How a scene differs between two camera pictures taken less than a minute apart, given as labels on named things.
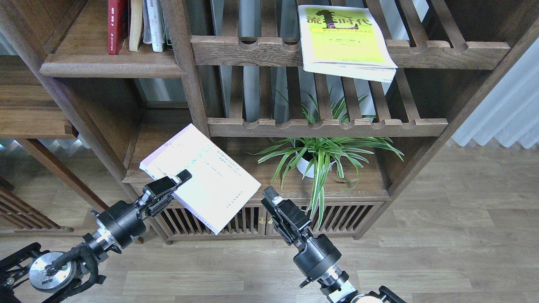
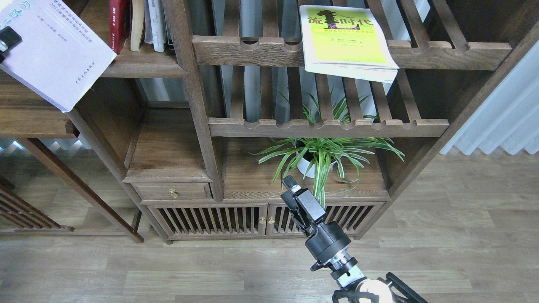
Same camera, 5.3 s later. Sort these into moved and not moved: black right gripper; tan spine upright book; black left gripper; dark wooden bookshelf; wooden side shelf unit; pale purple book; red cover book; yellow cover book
Moved: black right gripper; pale purple book; black left gripper
Not moved: dark wooden bookshelf; yellow cover book; tan spine upright book; red cover book; wooden side shelf unit
